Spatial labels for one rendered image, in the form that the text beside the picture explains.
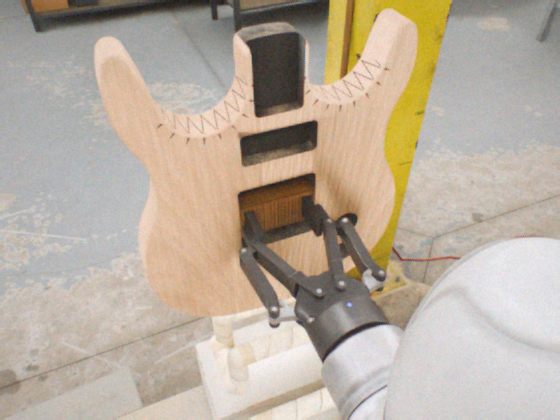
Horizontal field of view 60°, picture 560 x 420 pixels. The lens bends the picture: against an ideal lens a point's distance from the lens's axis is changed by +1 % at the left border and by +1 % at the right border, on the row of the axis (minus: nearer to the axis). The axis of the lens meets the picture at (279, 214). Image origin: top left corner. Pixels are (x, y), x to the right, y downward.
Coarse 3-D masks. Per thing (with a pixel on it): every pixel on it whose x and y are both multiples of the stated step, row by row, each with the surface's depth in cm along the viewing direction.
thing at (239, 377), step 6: (228, 366) 75; (240, 366) 74; (246, 366) 76; (234, 372) 75; (240, 372) 75; (246, 372) 77; (234, 378) 76; (240, 378) 76; (246, 378) 78; (234, 384) 78; (240, 384) 78; (246, 384) 79; (240, 390) 79; (246, 390) 80
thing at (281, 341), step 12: (276, 336) 76; (288, 336) 76; (300, 336) 76; (240, 348) 74; (252, 348) 74; (264, 348) 75; (276, 348) 75; (288, 348) 76; (228, 360) 74; (240, 360) 73; (252, 360) 74
